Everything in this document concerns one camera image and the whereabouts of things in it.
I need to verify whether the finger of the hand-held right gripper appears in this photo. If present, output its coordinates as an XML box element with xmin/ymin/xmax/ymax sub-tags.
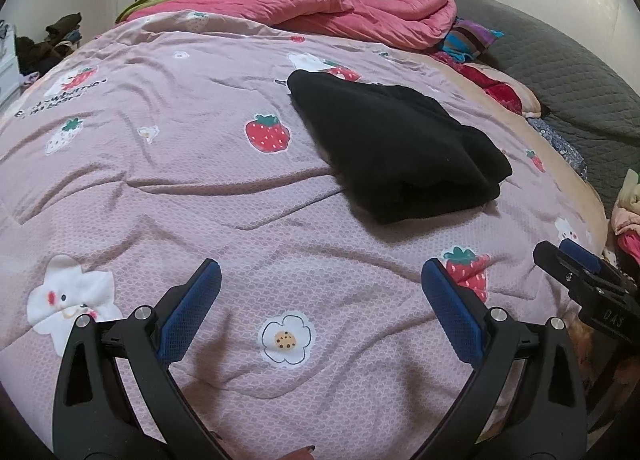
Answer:
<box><xmin>559</xmin><ymin>239</ymin><xmax>626</xmax><ymax>285</ymax></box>
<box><xmin>532</xmin><ymin>241</ymin><xmax>593</xmax><ymax>303</ymax></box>

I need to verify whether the pink strawberry printed blanket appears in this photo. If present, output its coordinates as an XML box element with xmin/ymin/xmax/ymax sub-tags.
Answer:
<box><xmin>0</xmin><ymin>11</ymin><xmax>608</xmax><ymax>460</ymax></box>

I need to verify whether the blue floral cloth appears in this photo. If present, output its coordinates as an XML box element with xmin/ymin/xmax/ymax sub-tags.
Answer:
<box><xmin>527</xmin><ymin>116</ymin><xmax>588</xmax><ymax>181</ymax></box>

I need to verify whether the pink comforter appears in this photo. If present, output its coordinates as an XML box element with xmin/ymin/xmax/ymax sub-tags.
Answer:
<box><xmin>125</xmin><ymin>0</ymin><xmax>457</xmax><ymax>51</ymax></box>

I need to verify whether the striped colourful pillow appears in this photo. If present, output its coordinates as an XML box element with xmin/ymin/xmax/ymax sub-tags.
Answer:
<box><xmin>440</xmin><ymin>17</ymin><xmax>506</xmax><ymax>63</ymax></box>

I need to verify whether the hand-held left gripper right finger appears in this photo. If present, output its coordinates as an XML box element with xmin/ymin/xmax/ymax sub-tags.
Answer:
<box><xmin>421</xmin><ymin>257</ymin><xmax>588</xmax><ymax>460</ymax></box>

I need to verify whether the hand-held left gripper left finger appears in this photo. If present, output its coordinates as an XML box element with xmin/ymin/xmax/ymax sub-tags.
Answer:
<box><xmin>52</xmin><ymin>258</ymin><xmax>223</xmax><ymax>460</ymax></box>

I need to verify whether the black sweater with orange cuffs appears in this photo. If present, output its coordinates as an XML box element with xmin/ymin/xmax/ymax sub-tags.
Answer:
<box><xmin>287</xmin><ymin>68</ymin><xmax>514</xmax><ymax>225</ymax></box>

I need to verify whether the white drawer cabinet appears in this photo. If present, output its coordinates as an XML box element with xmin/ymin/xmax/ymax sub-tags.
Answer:
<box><xmin>0</xmin><ymin>22</ymin><xmax>23</xmax><ymax>108</ymax></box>

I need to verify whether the pink and cream clothes pile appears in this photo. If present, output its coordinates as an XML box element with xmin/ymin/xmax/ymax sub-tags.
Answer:
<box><xmin>607</xmin><ymin>170</ymin><xmax>640</xmax><ymax>265</ymax></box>

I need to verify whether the pile of dark clothes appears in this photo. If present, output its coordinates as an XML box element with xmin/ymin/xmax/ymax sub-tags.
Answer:
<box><xmin>15</xmin><ymin>12</ymin><xmax>83</xmax><ymax>78</ymax></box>

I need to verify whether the red floral pillow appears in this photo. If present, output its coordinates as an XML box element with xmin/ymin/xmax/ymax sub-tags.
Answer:
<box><xmin>432</xmin><ymin>50</ymin><xmax>551</xmax><ymax>118</ymax></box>

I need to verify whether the grey quilted headboard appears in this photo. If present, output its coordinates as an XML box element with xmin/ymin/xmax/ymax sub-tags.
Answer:
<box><xmin>435</xmin><ymin>0</ymin><xmax>640</xmax><ymax>221</ymax></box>

